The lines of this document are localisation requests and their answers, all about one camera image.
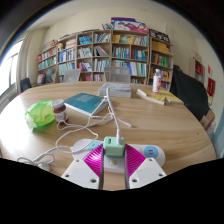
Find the grey book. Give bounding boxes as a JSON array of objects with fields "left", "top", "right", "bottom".
[{"left": 97, "top": 82, "right": 133, "bottom": 99}]

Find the small wooden wall shelf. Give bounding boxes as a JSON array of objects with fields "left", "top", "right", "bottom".
[{"left": 188, "top": 56, "right": 206, "bottom": 84}]

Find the white power strip cable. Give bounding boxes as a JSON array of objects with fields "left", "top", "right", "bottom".
[{"left": 16, "top": 146, "right": 74, "bottom": 172}]

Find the dark office chair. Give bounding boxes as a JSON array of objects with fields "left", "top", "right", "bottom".
[{"left": 19, "top": 77, "right": 34, "bottom": 93}]

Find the white oval power strip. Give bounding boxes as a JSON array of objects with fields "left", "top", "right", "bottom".
[{"left": 70, "top": 138, "right": 167, "bottom": 174}]

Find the yellow open book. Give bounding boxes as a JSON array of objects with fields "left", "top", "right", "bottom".
[{"left": 135, "top": 87, "right": 166, "bottom": 106}]

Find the wooden bookshelf unit with books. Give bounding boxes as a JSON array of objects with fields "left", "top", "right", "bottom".
[{"left": 35, "top": 17, "right": 175, "bottom": 92}]

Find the cardboard box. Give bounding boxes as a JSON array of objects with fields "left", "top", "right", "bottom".
[{"left": 199, "top": 109, "right": 217, "bottom": 132}]

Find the yellow flat book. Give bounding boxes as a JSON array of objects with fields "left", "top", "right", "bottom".
[{"left": 160, "top": 89, "right": 185, "bottom": 106}]

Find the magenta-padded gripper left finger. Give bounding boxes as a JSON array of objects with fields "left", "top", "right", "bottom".
[{"left": 61, "top": 143, "right": 107, "bottom": 191}]

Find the black coat over chair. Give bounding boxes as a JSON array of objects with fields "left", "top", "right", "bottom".
[{"left": 169, "top": 64, "right": 211, "bottom": 122}]

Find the grey plain chair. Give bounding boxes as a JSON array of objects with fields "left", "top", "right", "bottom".
[{"left": 62, "top": 68, "right": 82, "bottom": 84}]

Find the small jar with red label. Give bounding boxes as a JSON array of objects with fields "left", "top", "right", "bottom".
[{"left": 51, "top": 98, "right": 70, "bottom": 124}]

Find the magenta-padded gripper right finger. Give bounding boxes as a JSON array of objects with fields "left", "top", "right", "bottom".
[{"left": 124, "top": 143, "right": 167, "bottom": 190}]

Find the red wall hanging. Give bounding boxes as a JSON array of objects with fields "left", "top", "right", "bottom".
[{"left": 206, "top": 76, "right": 217, "bottom": 98}]

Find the window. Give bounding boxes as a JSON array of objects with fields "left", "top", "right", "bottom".
[{"left": 0, "top": 39, "right": 25, "bottom": 98}]

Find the clear bottle with red label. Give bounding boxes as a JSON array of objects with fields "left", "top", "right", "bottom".
[{"left": 151, "top": 68, "right": 163, "bottom": 95}]

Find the teal book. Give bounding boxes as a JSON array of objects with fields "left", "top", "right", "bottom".
[{"left": 63, "top": 92, "right": 109, "bottom": 117}]

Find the grey mesh chair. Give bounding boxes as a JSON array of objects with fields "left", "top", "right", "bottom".
[{"left": 103, "top": 66, "right": 132, "bottom": 84}]

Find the green plastic bag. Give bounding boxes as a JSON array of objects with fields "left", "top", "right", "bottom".
[{"left": 24, "top": 98, "right": 56, "bottom": 130}]

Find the white charger cable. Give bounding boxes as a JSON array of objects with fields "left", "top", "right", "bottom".
[{"left": 54, "top": 86, "right": 135, "bottom": 155}]

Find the mint green charger block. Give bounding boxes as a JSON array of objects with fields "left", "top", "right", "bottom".
[{"left": 102, "top": 135, "right": 126, "bottom": 158}]

